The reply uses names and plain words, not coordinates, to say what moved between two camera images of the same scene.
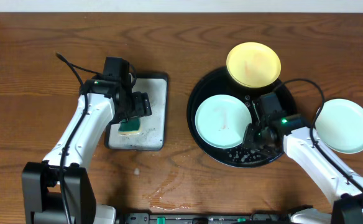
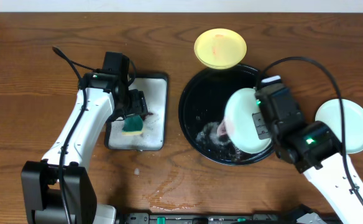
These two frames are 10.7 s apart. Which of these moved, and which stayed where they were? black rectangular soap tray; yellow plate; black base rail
Moved: yellow plate
Stayed: black rectangular soap tray; black base rail
